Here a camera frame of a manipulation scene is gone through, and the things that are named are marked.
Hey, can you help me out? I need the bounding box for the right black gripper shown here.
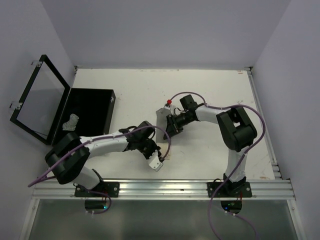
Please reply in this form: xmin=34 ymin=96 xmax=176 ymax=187
xmin=163 ymin=112 xmax=193 ymax=139

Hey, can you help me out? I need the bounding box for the grey and cream sock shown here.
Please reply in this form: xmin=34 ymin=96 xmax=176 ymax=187
xmin=155 ymin=105 xmax=172 ymax=163

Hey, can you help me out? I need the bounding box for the grey striped underwear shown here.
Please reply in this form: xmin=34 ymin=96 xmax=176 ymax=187
xmin=62 ymin=113 xmax=79 ymax=132

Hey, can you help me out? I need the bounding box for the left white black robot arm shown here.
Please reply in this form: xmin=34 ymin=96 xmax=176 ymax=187
xmin=45 ymin=121 xmax=163 ymax=197

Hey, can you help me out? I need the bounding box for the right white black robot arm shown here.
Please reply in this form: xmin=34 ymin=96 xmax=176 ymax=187
xmin=156 ymin=94 xmax=258 ymax=197

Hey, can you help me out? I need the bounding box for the black open storage case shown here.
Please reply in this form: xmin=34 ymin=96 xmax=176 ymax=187
xmin=10 ymin=54 xmax=116 ymax=146

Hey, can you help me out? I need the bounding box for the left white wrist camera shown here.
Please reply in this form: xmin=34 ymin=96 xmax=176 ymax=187
xmin=147 ymin=153 xmax=163 ymax=172

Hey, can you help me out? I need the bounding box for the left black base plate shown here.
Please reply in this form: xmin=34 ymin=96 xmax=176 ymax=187
xmin=74 ymin=181 xmax=120 ymax=198

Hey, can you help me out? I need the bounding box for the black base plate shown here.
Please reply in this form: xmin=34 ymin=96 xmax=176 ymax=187
xmin=74 ymin=181 xmax=120 ymax=198
xmin=206 ymin=181 xmax=253 ymax=198

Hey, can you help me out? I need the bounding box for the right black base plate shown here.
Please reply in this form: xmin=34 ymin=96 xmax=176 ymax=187
xmin=206 ymin=181 xmax=253 ymax=198

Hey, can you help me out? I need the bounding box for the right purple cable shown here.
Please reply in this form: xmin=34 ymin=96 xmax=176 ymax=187
xmin=168 ymin=92 xmax=266 ymax=240

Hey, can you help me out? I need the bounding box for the aluminium right side rail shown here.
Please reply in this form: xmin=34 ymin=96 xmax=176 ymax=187
xmin=246 ymin=66 xmax=283 ymax=180

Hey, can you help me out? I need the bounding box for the aluminium rail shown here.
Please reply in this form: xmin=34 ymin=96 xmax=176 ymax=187
xmin=246 ymin=66 xmax=283 ymax=180
xmin=32 ymin=177 xmax=293 ymax=200

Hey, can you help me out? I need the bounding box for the aluminium front rail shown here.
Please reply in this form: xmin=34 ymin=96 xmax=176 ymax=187
xmin=32 ymin=177 xmax=293 ymax=200

